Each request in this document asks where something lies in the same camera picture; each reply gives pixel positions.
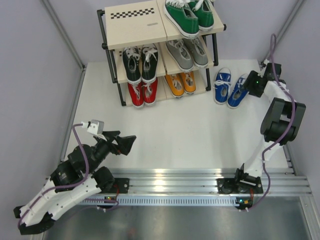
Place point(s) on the orange sneaker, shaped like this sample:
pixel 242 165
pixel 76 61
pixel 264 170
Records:
pixel 175 85
pixel 188 81

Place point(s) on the left grey corner post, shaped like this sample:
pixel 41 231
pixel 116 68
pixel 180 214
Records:
pixel 63 33

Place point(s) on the green sneaker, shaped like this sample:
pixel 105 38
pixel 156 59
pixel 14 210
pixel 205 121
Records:
pixel 182 17
pixel 202 10

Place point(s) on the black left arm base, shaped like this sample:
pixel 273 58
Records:
pixel 120 186

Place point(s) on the grey sneaker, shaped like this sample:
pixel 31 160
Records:
pixel 197 51
pixel 180 54

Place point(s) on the red sneaker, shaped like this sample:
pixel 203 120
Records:
pixel 150 92
pixel 136 94

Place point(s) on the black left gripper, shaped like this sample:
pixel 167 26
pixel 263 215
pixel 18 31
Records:
pixel 124 143

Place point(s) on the black sneaker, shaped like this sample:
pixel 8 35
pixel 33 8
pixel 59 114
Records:
pixel 150 58
pixel 130 58

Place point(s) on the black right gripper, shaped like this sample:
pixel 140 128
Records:
pixel 252 76

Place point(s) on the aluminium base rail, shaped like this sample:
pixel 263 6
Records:
pixel 194 182

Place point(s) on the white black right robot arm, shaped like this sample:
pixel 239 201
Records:
pixel 279 126

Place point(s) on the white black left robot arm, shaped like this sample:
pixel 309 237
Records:
pixel 74 180

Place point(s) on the grey aluminium corner post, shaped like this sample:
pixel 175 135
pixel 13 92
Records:
pixel 284 27

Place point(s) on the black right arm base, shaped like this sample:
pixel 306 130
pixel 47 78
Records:
pixel 242 182

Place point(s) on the beige black shoe shelf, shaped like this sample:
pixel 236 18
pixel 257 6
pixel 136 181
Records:
pixel 144 23

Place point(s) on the blue sneaker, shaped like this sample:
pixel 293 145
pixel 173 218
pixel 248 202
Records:
pixel 222 86
pixel 238 93

